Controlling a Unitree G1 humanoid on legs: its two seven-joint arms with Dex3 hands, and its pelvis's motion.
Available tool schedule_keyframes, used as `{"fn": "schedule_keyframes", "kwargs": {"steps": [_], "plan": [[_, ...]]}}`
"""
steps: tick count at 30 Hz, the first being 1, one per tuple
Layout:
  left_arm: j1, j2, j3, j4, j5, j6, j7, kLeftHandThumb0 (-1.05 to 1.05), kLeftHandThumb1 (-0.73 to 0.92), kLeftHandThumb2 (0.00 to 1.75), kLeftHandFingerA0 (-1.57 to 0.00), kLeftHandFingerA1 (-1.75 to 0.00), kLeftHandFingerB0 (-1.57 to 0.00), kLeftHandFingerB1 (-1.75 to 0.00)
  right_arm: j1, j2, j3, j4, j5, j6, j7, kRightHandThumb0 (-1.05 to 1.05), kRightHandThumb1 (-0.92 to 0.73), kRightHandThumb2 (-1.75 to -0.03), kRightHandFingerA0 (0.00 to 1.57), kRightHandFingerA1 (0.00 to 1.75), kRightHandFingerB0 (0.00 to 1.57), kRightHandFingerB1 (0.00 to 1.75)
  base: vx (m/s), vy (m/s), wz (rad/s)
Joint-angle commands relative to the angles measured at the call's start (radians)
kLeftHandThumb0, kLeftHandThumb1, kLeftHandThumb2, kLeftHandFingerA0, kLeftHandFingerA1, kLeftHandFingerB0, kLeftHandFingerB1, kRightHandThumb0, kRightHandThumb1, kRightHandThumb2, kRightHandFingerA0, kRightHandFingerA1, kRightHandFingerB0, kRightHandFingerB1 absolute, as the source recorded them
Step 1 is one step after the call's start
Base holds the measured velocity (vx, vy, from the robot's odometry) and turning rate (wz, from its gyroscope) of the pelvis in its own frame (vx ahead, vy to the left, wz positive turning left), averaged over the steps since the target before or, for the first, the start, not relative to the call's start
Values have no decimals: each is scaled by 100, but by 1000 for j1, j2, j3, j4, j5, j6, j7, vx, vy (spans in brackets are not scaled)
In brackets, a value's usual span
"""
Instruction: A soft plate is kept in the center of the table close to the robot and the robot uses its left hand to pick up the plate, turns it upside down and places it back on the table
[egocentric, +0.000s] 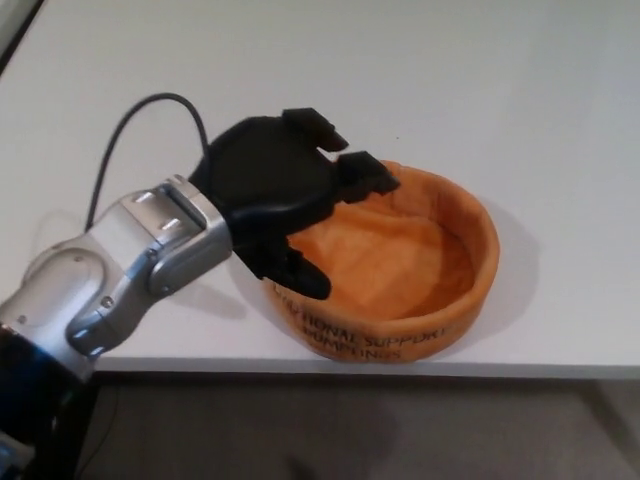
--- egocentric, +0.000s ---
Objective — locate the orange soft plush plate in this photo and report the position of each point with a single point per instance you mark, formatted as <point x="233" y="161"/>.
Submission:
<point x="400" y="270"/>

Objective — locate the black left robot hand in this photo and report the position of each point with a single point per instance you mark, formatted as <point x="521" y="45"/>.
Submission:
<point x="270" y="170"/>

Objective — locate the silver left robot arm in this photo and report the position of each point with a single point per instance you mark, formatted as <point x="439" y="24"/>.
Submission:
<point x="125" y="260"/>

